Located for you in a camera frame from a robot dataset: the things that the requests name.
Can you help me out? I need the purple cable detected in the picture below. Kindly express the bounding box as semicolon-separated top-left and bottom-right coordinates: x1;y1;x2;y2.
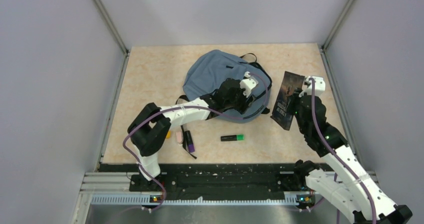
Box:
308;77;379;224
122;72;271;213

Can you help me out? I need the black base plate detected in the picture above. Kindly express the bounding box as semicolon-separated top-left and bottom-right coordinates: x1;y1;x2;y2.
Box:
98;163;315;203

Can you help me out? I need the blue student backpack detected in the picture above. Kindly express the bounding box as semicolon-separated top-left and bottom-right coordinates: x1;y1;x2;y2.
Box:
176;49;273;124

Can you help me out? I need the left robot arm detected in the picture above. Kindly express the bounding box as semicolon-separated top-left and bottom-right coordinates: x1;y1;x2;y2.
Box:
124;77;259;191

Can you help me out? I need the pink eraser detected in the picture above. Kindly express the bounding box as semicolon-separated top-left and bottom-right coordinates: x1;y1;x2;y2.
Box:
175;131;184;146

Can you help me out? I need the dark sunset cover book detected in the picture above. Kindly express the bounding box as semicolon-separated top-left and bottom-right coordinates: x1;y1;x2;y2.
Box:
270;71;305;131

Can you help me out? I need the yellow sharpener block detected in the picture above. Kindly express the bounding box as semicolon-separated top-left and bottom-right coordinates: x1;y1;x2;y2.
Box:
165;131;172;139

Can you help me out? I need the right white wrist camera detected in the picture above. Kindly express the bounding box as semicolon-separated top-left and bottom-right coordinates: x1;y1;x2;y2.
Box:
298;76;326;98

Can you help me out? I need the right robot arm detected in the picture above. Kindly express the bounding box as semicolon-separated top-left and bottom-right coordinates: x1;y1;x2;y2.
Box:
288;88;413;224

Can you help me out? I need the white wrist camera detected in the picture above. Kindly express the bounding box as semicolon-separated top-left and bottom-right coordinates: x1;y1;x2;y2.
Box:
298;76;326;98
239;71;258;98

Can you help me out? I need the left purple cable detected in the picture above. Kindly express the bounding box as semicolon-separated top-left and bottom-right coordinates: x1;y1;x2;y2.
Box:
122;72;271;213

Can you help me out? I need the purple highlighter pen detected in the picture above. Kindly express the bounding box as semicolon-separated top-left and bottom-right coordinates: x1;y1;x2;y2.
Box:
184;130;195;153

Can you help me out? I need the green highlighter pen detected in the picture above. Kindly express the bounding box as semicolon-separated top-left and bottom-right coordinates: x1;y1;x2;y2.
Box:
220;134;244;142

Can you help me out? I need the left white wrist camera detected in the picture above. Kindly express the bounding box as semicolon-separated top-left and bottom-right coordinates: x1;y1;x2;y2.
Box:
239;71;258;98

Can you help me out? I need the aluminium frame rail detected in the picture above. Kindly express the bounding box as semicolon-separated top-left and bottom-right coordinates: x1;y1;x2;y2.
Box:
72;163;360;224

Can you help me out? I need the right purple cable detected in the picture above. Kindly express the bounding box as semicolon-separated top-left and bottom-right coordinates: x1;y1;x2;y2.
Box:
308;77;379;224

